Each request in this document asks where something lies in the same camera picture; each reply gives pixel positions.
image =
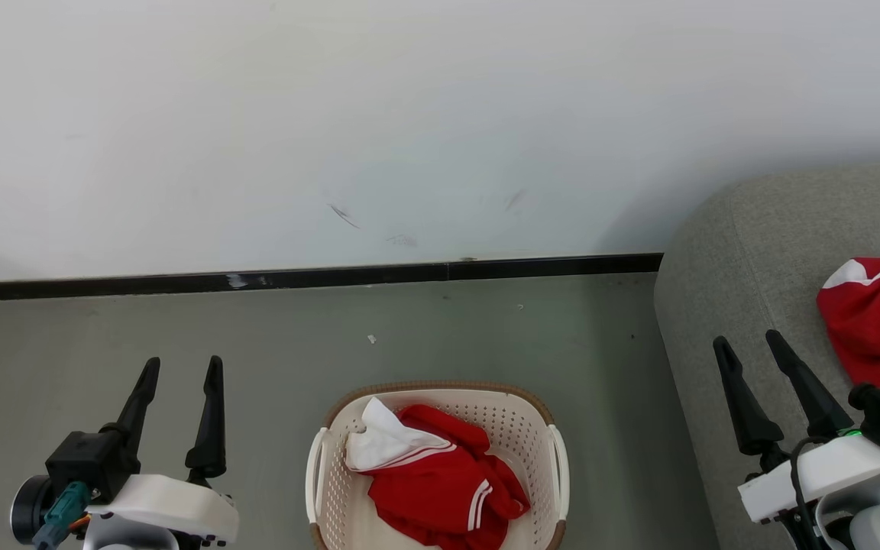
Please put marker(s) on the cream perforated laundry basket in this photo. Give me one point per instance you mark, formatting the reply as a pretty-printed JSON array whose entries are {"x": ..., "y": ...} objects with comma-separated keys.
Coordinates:
[{"x": 516, "y": 428}]

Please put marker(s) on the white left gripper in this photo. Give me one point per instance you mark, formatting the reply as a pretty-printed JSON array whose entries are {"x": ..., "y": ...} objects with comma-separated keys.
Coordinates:
[{"x": 173, "y": 504}]

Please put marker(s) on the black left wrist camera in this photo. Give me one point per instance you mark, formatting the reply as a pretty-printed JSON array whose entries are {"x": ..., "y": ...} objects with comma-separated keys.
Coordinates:
[{"x": 88, "y": 462}]

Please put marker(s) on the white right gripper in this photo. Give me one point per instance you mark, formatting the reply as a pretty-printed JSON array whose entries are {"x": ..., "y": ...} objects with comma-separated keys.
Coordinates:
[{"x": 837, "y": 470}]

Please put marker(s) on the grey fabric sofa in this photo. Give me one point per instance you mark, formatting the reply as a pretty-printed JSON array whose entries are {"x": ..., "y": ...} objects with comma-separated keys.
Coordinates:
[{"x": 753, "y": 252}]

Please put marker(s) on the black wall baseboard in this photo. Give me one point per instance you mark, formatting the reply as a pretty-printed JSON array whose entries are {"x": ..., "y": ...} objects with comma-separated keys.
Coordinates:
[{"x": 180, "y": 281}]

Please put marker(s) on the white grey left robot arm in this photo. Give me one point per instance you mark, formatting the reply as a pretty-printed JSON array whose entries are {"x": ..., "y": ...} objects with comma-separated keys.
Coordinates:
[{"x": 131, "y": 535}]

